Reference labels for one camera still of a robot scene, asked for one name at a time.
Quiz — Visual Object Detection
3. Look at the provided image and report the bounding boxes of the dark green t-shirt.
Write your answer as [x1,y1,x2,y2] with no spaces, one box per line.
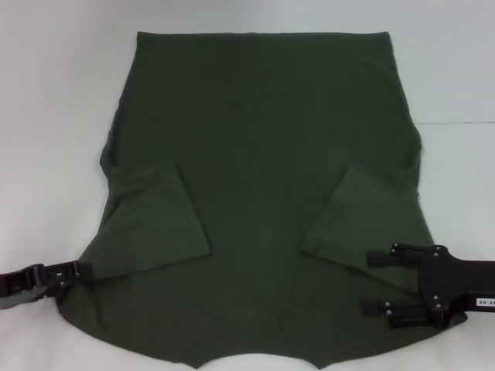
[55,29,469,371]

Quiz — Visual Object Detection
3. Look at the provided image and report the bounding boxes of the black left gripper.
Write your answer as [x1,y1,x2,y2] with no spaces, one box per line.
[0,260,94,301]

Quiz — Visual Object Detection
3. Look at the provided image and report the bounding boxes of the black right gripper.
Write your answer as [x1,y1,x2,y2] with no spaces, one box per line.
[359,242,495,330]

